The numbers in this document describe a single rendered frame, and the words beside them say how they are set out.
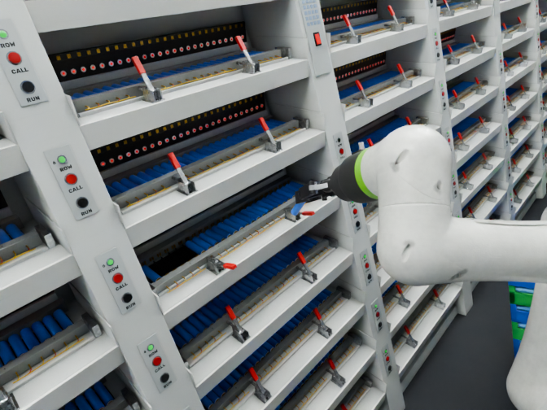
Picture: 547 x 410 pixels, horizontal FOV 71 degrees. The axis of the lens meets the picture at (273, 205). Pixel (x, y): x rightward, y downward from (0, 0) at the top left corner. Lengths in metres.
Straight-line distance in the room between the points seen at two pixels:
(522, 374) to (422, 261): 0.59
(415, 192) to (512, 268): 0.18
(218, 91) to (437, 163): 0.49
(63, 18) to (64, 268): 0.41
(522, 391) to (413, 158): 0.69
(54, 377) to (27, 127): 0.42
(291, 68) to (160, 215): 0.50
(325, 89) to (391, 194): 0.59
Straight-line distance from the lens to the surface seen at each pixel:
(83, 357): 0.82
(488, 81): 2.36
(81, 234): 0.73
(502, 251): 0.62
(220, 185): 0.85
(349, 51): 1.23
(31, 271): 0.73
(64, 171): 0.71
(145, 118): 0.78
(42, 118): 0.72
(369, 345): 1.44
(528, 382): 1.09
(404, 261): 0.55
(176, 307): 0.83
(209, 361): 0.96
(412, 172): 0.56
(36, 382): 0.82
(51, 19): 0.76
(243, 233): 0.96
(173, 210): 0.79
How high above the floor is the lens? 1.32
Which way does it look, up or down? 19 degrees down
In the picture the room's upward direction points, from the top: 16 degrees counter-clockwise
